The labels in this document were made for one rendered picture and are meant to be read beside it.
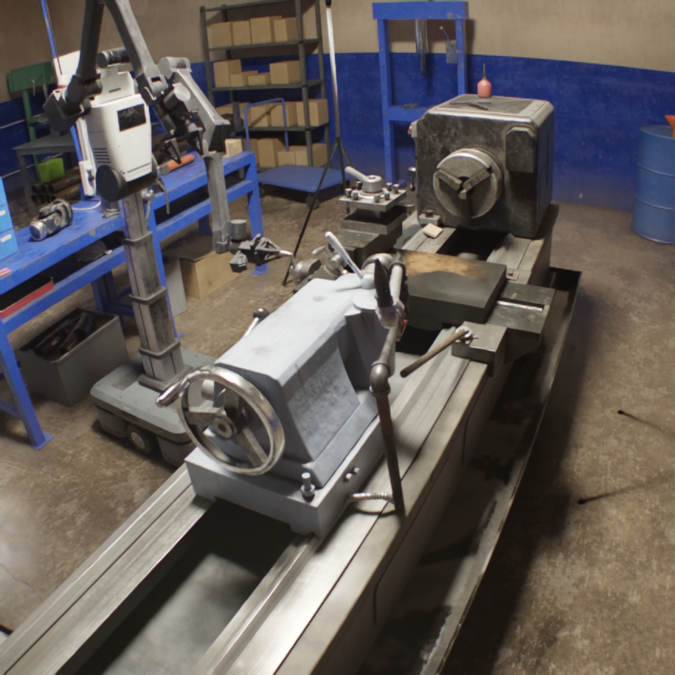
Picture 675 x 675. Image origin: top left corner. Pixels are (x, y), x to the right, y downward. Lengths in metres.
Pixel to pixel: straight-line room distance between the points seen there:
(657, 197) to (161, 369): 3.92
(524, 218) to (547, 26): 3.39
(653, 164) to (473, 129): 2.82
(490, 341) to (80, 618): 1.23
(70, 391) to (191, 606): 2.15
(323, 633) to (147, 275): 1.79
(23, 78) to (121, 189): 6.20
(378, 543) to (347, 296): 0.51
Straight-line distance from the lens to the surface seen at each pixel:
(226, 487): 1.23
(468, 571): 1.68
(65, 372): 3.21
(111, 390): 2.83
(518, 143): 2.34
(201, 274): 4.02
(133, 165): 2.35
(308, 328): 1.17
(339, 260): 1.83
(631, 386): 3.20
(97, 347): 3.35
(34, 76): 8.30
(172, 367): 2.71
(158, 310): 2.58
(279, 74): 6.22
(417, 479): 1.31
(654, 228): 5.15
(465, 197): 2.24
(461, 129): 2.44
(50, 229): 3.09
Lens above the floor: 1.74
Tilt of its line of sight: 29 degrees down
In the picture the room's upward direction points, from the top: 5 degrees counter-clockwise
